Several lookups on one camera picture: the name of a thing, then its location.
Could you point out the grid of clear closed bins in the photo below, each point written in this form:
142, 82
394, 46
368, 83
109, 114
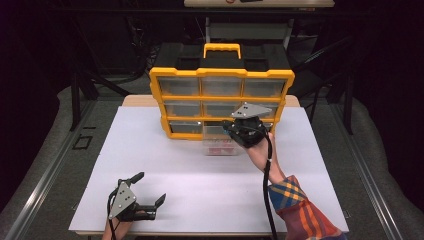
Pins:
180, 86

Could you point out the person's right hand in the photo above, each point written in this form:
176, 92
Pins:
257, 155

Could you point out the white table cover sheet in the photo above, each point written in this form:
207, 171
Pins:
200, 193

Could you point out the clear plastic organizer drawer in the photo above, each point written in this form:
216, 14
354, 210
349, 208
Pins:
213, 135

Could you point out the person's left hand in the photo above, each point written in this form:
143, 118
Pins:
116, 231

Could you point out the wooden table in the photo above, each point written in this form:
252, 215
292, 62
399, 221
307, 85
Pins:
140, 100

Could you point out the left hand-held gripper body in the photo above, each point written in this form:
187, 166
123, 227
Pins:
122, 199

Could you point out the metal floor rail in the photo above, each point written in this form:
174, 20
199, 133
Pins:
50, 173
366, 180

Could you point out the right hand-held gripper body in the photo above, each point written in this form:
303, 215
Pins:
248, 131

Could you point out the black metal stand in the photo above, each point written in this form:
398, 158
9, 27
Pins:
75, 100
349, 106

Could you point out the light background table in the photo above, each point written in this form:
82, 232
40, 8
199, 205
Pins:
266, 3

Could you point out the yellow black drawer organizer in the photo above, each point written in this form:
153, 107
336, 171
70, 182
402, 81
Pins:
220, 71

